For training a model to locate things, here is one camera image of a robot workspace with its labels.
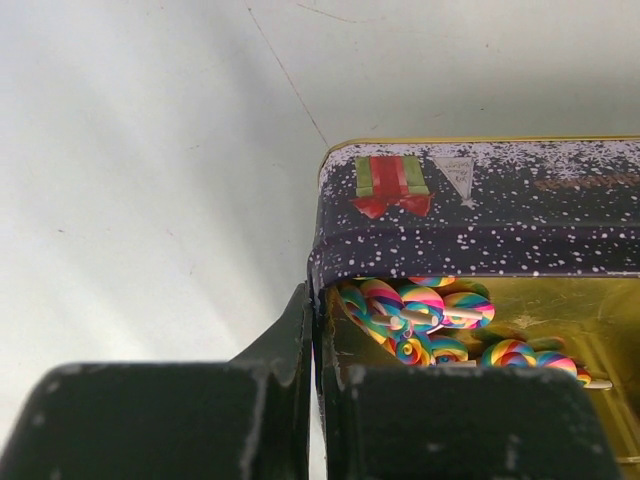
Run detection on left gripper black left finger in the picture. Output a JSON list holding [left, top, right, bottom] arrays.
[[1, 284, 312, 480]]

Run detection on tin with swirl lollipops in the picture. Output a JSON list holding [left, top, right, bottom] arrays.
[[308, 137, 639, 479]]

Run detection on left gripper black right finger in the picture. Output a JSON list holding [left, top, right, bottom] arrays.
[[319, 290, 622, 479]]

